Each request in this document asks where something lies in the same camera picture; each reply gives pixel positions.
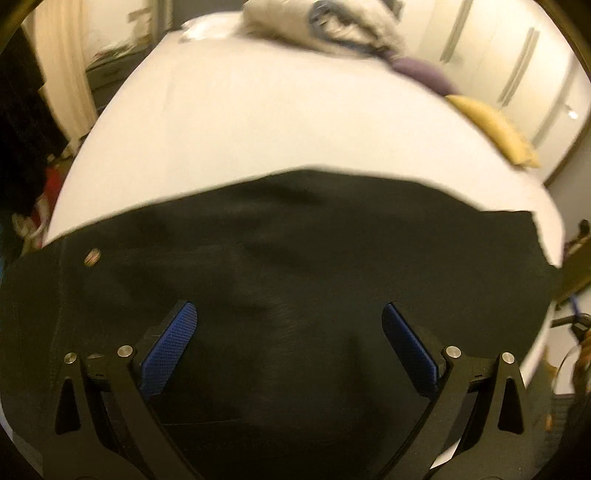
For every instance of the crumpled white duvet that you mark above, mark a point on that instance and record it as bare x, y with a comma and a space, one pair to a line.
347, 28

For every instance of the purple cushion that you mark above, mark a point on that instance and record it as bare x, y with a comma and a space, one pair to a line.
424, 73

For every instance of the white wardrobe doors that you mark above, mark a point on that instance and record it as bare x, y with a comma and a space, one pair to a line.
511, 55

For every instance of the yellow cushion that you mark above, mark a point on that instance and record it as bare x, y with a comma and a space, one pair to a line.
506, 137

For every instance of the black hanging garment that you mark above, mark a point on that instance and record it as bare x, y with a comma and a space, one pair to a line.
29, 133

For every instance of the black denim pants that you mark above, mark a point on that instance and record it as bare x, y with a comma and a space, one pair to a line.
289, 374

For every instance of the cream curtain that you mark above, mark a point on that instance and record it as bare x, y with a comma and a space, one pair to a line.
57, 31

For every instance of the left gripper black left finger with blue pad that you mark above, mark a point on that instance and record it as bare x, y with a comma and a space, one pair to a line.
100, 426

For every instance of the red white slippers bag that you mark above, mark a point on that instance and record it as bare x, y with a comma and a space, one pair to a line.
33, 229

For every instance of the grey bedside nightstand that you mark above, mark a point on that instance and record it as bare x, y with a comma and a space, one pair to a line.
105, 76

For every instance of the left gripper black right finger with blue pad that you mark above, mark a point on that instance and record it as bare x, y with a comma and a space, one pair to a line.
477, 423

